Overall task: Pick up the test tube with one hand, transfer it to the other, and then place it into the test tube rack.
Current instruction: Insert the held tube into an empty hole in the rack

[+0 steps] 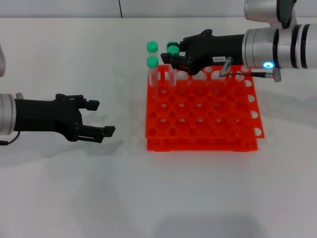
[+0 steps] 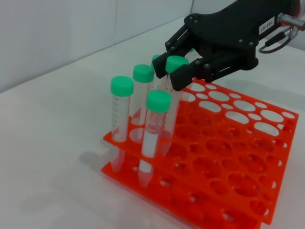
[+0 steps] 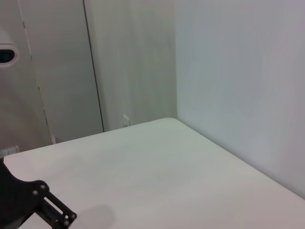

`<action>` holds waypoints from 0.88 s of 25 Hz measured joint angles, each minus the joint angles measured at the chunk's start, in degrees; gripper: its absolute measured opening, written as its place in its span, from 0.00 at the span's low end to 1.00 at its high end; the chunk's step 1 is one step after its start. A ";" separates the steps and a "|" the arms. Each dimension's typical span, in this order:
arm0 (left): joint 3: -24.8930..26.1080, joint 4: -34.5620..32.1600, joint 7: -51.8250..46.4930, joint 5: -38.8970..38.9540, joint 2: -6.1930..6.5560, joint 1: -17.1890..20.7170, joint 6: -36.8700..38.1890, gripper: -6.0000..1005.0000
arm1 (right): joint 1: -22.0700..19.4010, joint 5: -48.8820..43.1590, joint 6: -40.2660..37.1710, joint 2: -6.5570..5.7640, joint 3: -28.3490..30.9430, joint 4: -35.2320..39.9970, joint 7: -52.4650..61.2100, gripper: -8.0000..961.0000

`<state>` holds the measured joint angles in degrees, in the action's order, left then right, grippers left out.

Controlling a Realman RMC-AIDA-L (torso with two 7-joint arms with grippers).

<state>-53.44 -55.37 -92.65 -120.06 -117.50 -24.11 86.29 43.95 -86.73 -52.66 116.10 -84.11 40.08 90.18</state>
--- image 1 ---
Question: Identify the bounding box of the orange test tube rack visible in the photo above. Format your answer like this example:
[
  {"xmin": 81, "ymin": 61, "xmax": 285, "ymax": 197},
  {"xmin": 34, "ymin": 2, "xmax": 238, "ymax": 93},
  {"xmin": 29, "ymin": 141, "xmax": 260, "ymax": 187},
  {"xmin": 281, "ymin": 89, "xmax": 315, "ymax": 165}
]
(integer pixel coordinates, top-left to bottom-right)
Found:
[{"xmin": 144, "ymin": 64, "xmax": 265, "ymax": 152}]

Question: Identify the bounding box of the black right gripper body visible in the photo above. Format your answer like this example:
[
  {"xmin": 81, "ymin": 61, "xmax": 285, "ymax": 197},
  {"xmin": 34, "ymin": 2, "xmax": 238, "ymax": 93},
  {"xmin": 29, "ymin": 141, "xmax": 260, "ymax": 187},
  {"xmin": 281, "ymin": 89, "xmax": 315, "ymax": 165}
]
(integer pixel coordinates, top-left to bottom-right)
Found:
[{"xmin": 182, "ymin": 29, "xmax": 246, "ymax": 76}]

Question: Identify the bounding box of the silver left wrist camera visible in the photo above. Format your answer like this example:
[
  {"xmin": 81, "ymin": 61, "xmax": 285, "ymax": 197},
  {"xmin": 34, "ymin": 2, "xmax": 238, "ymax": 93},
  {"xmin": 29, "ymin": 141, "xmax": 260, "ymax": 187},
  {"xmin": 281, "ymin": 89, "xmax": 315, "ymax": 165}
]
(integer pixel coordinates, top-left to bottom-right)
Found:
[{"xmin": 0, "ymin": 44, "xmax": 6, "ymax": 78}]

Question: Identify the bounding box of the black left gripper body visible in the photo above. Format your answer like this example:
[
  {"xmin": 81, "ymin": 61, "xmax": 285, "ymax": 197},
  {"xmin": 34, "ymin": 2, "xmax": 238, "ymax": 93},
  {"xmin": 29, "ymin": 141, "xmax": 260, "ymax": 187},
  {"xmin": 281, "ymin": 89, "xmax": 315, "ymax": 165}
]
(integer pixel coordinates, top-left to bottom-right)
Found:
[{"xmin": 14, "ymin": 93, "xmax": 84, "ymax": 143}]

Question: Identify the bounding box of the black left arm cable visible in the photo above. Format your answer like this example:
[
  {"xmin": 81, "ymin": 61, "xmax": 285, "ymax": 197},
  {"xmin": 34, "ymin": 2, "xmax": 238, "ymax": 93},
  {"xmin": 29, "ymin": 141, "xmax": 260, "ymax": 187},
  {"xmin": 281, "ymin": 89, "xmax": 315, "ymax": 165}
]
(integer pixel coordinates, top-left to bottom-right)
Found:
[{"xmin": 0, "ymin": 130, "xmax": 21, "ymax": 147}]

